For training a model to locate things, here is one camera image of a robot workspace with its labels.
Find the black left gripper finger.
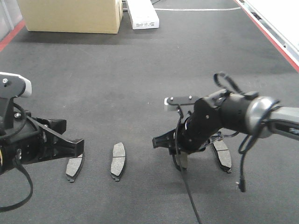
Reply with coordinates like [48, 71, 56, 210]
[35, 118, 67, 134]
[42, 126, 84, 159]

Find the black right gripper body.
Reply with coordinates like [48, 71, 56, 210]
[174, 97, 222, 154]

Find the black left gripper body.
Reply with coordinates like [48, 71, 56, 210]
[0, 113, 54, 174]

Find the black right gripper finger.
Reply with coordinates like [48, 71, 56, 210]
[171, 151, 187, 172]
[152, 130, 175, 149]

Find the dark grey brake pad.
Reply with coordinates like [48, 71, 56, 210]
[174, 153, 188, 172]
[65, 154, 84, 183]
[110, 142, 127, 182]
[212, 140, 232, 173]

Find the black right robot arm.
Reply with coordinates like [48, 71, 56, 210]
[152, 90, 299, 173]

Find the cardboard box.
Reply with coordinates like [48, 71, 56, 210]
[17, 0, 123, 34]

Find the white long box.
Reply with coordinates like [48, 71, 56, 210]
[126, 0, 160, 30]

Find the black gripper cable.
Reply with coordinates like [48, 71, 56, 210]
[175, 105, 203, 224]
[0, 102, 34, 213]

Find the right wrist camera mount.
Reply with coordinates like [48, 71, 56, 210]
[164, 95, 199, 112]

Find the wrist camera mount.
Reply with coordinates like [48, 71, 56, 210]
[0, 72, 32, 130]
[164, 95, 199, 112]

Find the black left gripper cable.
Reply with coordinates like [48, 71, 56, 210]
[0, 102, 34, 213]

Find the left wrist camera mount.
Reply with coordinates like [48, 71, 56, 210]
[0, 72, 32, 130]

